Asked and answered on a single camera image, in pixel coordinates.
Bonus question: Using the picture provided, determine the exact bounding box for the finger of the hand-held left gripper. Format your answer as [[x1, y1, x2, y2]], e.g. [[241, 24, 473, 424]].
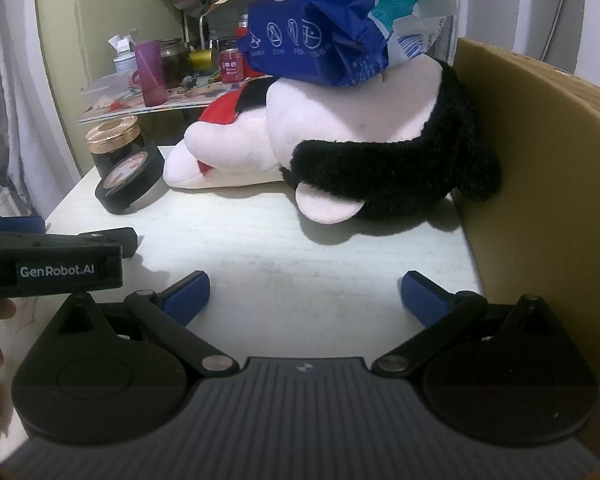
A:
[[0, 216, 47, 235], [77, 227, 139, 260]]

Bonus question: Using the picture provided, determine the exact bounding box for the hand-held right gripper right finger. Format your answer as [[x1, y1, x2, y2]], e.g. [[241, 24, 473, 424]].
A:
[[372, 270, 571, 376]]

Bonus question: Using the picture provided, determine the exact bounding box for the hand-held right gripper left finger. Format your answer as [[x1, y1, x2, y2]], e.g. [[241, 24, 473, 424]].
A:
[[50, 270, 241, 376]]

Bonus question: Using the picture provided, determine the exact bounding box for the brown cardboard box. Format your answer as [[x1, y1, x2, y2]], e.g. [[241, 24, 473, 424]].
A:
[[450, 37, 600, 480]]

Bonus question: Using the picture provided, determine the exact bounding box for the black white red plush toy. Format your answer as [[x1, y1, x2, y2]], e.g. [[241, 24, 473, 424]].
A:
[[162, 57, 503, 224]]

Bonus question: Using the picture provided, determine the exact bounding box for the clear plastic container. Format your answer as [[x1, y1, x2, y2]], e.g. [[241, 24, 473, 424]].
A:
[[80, 72, 136, 106]]

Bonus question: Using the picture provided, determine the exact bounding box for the black tape roll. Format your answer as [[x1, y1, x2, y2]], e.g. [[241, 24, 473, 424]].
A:
[[94, 147, 166, 214]]

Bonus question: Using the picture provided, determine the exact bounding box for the white curtain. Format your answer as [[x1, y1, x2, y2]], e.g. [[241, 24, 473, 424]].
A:
[[0, 0, 82, 217]]

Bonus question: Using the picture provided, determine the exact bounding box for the folding table with printed top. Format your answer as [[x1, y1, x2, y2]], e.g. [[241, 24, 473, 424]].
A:
[[75, 74, 262, 126]]

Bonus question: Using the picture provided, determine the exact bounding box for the purple plastic cup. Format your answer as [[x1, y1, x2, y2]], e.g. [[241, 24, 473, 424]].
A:
[[131, 40, 169, 108]]

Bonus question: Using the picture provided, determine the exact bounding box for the white cup with tissue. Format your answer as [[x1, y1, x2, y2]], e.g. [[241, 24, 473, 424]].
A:
[[107, 34, 137, 76]]

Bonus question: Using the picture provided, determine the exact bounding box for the dark glass jar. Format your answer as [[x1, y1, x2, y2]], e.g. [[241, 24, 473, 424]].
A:
[[159, 40, 189, 89]]

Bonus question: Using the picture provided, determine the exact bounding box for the red drink can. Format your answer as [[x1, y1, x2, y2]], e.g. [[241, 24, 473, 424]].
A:
[[219, 48, 245, 84]]

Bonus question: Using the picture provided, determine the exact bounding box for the blue white plastic bag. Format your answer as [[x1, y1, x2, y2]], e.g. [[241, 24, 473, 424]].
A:
[[247, 0, 458, 89]]

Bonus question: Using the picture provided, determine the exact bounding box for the thin metal pole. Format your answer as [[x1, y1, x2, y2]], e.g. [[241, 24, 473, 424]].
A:
[[540, 0, 589, 61]]

